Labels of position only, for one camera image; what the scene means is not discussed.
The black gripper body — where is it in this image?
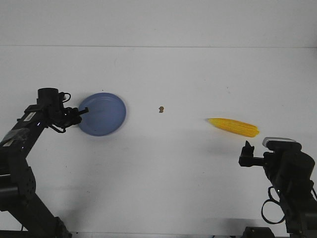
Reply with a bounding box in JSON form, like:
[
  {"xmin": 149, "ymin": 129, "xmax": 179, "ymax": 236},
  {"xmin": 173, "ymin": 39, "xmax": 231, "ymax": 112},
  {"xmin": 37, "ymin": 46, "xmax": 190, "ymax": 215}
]
[
  {"xmin": 238, "ymin": 156, "xmax": 265, "ymax": 167},
  {"xmin": 51, "ymin": 107, "xmax": 82, "ymax": 129}
]

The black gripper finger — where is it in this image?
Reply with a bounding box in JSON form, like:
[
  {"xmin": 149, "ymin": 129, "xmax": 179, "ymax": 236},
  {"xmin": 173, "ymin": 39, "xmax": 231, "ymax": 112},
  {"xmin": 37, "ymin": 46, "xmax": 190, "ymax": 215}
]
[
  {"xmin": 249, "ymin": 146, "xmax": 255, "ymax": 158},
  {"xmin": 78, "ymin": 107, "xmax": 89, "ymax": 115},
  {"xmin": 240, "ymin": 140, "xmax": 251, "ymax": 157}
]

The blue round plate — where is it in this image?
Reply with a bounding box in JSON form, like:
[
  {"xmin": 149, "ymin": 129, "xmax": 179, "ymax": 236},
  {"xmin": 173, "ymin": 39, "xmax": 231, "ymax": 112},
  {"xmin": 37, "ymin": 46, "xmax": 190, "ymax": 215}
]
[{"xmin": 79, "ymin": 92, "xmax": 127, "ymax": 136}]

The yellow corn cob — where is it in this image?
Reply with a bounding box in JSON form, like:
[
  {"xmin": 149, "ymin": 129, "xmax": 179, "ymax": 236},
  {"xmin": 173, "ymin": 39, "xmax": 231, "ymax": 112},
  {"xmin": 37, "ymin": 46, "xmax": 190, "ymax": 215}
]
[{"xmin": 207, "ymin": 118, "xmax": 260, "ymax": 138}]

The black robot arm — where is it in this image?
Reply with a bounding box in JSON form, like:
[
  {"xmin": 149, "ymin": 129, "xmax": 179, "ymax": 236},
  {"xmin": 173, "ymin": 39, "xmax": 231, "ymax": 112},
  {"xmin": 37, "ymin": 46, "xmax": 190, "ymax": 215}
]
[
  {"xmin": 0, "ymin": 88, "xmax": 89, "ymax": 238},
  {"xmin": 239, "ymin": 137, "xmax": 317, "ymax": 238}
]

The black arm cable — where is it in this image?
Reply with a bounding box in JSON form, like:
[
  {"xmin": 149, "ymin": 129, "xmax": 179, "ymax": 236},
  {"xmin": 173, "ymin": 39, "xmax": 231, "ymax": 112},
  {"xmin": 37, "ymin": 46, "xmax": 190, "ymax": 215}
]
[
  {"xmin": 48, "ymin": 92, "xmax": 71, "ymax": 133},
  {"xmin": 261, "ymin": 187, "xmax": 287, "ymax": 224}
]

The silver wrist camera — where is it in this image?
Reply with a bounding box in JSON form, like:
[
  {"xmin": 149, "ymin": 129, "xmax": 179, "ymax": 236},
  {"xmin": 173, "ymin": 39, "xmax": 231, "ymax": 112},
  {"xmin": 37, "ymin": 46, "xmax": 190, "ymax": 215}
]
[{"xmin": 262, "ymin": 137, "xmax": 296, "ymax": 148}]

